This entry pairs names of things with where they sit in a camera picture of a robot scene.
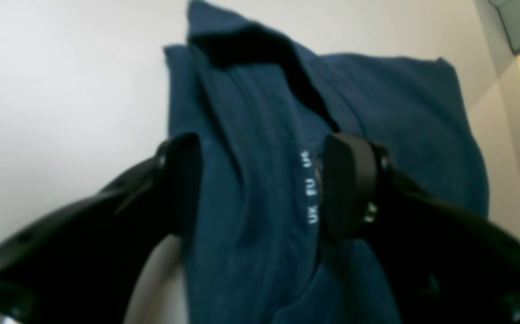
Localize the dark blue T-shirt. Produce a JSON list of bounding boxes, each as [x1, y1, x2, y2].
[[163, 0, 490, 324]]

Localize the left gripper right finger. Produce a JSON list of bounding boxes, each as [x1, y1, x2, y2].
[[322, 133, 520, 324]]

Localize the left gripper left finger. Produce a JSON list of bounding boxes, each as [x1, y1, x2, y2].
[[0, 133, 203, 324]]

